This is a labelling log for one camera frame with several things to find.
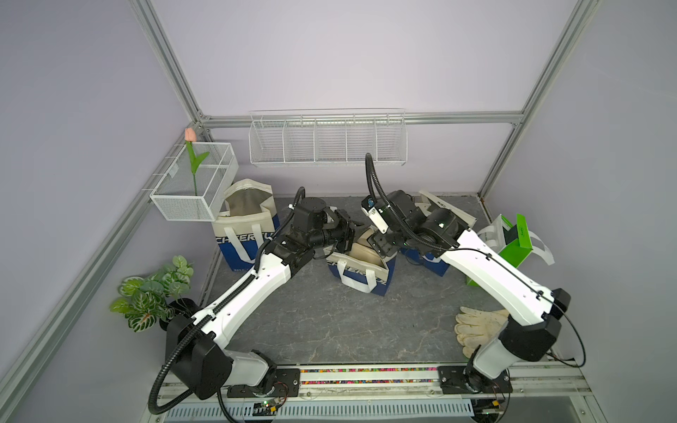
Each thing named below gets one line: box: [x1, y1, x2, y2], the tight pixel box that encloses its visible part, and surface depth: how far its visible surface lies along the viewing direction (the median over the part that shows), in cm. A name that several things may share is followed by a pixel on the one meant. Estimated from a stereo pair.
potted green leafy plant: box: [110, 255, 200, 333], surface depth 66 cm
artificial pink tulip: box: [184, 126, 210, 197], surface depth 85 cm
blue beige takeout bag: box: [212, 178, 282, 272], surface depth 85 cm
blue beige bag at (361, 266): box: [323, 225, 397, 297], surface depth 76 cm
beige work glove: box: [453, 306, 509, 359], surface depth 84 cm
